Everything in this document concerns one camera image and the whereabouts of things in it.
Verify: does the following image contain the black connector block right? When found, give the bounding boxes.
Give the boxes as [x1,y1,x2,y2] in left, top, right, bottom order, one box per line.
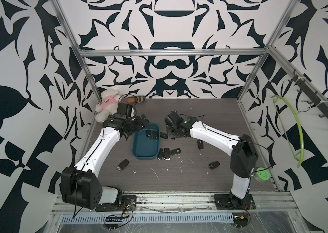
[233,216,249,229]

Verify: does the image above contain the black connector block left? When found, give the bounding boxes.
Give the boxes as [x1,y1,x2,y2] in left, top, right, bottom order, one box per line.
[104,215,123,230]

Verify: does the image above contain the black connector block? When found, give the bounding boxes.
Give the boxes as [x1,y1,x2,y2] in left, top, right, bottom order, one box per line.
[233,216,249,229]
[104,215,123,230]

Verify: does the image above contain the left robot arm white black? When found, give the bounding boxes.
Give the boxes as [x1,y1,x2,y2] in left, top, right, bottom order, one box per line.
[60,115,149,210]

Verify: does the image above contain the teal plastic storage box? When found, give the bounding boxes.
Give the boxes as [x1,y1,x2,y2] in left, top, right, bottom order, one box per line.
[132,124,160,160]

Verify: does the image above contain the white teddy bear pink shirt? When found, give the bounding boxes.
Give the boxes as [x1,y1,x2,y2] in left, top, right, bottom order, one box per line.
[95,89,121,123]

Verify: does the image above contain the green plastic hanger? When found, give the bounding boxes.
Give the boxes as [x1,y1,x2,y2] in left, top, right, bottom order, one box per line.
[272,95,305,168]

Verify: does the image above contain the brown checkered pouch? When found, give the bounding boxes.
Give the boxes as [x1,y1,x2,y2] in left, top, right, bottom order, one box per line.
[126,96,146,104]

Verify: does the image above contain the black flip key silver end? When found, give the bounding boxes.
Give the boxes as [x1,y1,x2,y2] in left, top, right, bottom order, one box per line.
[157,148,164,161]

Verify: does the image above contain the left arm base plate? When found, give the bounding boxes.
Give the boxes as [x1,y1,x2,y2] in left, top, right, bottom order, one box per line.
[95,195,137,212]

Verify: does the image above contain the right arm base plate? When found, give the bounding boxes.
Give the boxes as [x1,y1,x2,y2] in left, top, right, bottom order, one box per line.
[214,193,256,210]

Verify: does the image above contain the green tape roll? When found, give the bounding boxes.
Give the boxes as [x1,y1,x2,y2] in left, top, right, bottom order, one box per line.
[253,168,271,183]

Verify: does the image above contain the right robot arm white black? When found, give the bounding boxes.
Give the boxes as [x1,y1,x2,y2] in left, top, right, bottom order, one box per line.
[164,111,259,202]

